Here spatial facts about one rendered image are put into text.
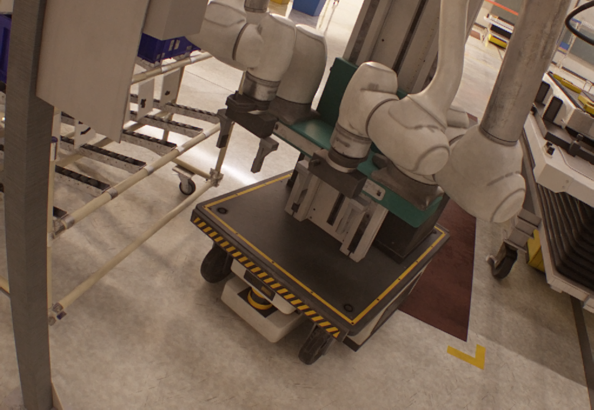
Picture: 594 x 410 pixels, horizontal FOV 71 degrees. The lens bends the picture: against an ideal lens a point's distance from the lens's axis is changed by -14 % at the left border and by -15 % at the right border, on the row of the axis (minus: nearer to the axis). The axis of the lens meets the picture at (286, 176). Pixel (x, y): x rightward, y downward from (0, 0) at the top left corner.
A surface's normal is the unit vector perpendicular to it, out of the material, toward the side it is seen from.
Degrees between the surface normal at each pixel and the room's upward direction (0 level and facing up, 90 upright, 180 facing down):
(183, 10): 90
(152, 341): 0
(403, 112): 61
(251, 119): 90
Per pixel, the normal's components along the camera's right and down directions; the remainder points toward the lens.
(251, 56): -0.36, 0.43
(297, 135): -0.59, 0.22
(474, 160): -0.80, 0.15
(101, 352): 0.31, -0.83
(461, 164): -0.90, 0.02
